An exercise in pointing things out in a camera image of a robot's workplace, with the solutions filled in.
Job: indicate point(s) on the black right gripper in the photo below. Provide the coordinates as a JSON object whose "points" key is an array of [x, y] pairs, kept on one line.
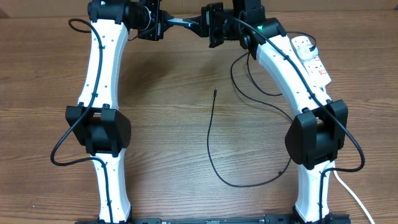
{"points": [[205, 28]]}

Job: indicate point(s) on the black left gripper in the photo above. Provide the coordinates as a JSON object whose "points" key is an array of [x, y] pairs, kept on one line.
{"points": [[161, 15]]}

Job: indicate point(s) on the Samsung Galaxy smartphone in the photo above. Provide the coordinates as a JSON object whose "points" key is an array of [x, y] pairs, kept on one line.
{"points": [[187, 23]]}

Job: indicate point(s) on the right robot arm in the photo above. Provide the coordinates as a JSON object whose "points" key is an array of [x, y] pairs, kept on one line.
{"points": [[318, 126]]}

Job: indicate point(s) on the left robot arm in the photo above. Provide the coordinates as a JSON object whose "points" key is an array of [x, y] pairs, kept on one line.
{"points": [[96, 121]]}

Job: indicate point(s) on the white charger plug adapter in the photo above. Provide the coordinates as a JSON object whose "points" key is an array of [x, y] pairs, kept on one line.
{"points": [[306, 53]]}

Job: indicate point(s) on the white power strip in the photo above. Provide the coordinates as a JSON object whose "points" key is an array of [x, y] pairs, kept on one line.
{"points": [[314, 67]]}

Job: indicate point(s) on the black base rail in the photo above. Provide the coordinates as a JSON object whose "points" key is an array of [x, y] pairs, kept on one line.
{"points": [[267, 219]]}

